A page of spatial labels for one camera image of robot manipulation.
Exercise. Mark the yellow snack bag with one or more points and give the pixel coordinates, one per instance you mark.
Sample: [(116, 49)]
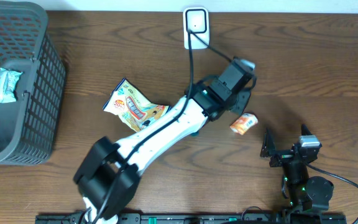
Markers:
[(132, 107)]

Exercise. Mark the blue mouthwash bottle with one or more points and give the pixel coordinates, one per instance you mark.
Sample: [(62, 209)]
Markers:
[(195, 133)]

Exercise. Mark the orange Kleenex tissue pack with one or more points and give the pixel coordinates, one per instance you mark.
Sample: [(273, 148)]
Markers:
[(244, 123)]

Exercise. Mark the dark grey plastic basket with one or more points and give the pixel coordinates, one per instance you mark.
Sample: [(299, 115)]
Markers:
[(28, 126)]

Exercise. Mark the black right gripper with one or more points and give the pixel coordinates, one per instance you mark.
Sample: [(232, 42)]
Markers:
[(269, 150)]

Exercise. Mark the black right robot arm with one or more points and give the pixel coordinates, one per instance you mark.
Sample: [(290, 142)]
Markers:
[(309, 196)]

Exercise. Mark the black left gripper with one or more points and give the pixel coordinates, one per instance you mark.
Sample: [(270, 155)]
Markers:
[(245, 102)]

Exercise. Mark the light blue wipes pack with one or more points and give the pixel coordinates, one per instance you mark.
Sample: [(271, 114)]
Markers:
[(8, 82)]

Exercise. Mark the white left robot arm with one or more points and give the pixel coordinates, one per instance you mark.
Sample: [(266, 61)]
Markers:
[(111, 172)]

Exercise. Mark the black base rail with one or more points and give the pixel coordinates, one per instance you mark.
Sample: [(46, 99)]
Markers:
[(251, 217)]

